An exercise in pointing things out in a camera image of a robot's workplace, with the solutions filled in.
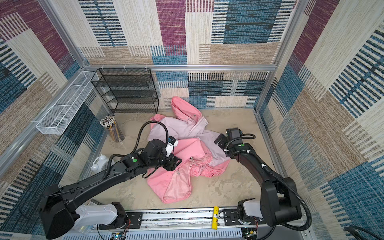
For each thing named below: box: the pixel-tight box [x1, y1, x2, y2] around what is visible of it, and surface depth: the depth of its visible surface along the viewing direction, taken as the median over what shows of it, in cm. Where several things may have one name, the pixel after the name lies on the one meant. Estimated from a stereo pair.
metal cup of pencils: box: [100, 115, 126, 143], surface depth 93 cm
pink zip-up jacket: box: [147, 96, 231, 204], surface depth 88 cm
